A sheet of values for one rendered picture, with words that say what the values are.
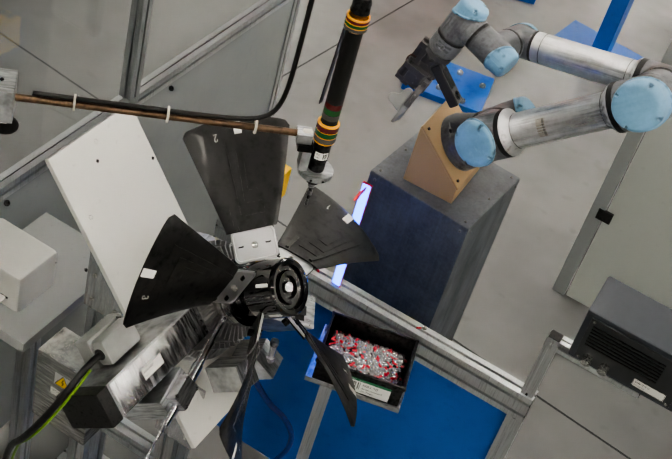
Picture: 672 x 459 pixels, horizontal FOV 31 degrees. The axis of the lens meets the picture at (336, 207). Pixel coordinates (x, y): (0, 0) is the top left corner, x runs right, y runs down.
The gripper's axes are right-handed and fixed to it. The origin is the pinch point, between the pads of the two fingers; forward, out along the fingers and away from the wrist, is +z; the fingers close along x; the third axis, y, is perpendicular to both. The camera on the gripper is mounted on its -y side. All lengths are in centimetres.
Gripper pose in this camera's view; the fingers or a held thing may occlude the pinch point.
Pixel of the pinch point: (403, 112)
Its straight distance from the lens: 306.8
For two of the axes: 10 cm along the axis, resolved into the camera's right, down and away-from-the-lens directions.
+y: -7.8, -6.2, 0.0
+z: -5.0, 6.3, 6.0
